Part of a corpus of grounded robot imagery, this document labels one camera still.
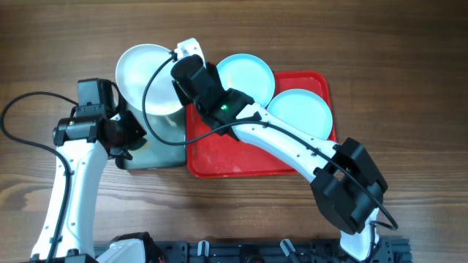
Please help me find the white plate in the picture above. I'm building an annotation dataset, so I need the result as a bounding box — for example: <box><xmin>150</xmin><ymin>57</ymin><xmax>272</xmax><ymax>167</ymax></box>
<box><xmin>116</xmin><ymin>44</ymin><xmax>182</xmax><ymax>115</ymax></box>

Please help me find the light blue plate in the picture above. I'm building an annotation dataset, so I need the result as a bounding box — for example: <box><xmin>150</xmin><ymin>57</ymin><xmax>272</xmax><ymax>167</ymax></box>
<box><xmin>216</xmin><ymin>53</ymin><xmax>276</xmax><ymax>107</ymax></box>

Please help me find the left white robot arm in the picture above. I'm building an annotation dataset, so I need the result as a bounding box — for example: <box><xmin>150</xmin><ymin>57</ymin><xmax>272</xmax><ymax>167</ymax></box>
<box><xmin>30</xmin><ymin>111</ymin><xmax>146</xmax><ymax>262</ymax></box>

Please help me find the dark grey metal tray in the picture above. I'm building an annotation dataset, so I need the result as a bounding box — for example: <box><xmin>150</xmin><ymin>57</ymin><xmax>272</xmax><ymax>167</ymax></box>
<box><xmin>116</xmin><ymin>101</ymin><xmax>186</xmax><ymax>170</ymax></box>

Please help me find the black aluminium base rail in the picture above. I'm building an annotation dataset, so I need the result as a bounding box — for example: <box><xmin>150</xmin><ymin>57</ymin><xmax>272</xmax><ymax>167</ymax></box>
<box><xmin>156</xmin><ymin>237</ymin><xmax>413</xmax><ymax>263</ymax></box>

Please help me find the green yellow sponge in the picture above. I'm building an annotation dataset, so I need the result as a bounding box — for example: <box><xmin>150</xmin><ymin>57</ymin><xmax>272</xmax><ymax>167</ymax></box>
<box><xmin>127</xmin><ymin>138</ymin><xmax>149</xmax><ymax>151</ymax></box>

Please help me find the red plastic tray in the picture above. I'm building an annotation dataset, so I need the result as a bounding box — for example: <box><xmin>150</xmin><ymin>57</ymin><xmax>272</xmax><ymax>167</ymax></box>
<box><xmin>186</xmin><ymin>71</ymin><xmax>331</xmax><ymax>179</ymax></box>

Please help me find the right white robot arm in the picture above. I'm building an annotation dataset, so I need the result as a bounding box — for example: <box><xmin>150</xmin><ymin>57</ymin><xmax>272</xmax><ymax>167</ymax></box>
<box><xmin>170</xmin><ymin>55</ymin><xmax>388</xmax><ymax>262</ymax></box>

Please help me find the light green plate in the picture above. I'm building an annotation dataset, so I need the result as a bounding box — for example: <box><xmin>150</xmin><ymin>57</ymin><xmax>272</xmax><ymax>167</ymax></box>
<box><xmin>267</xmin><ymin>88</ymin><xmax>333</xmax><ymax>140</ymax></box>

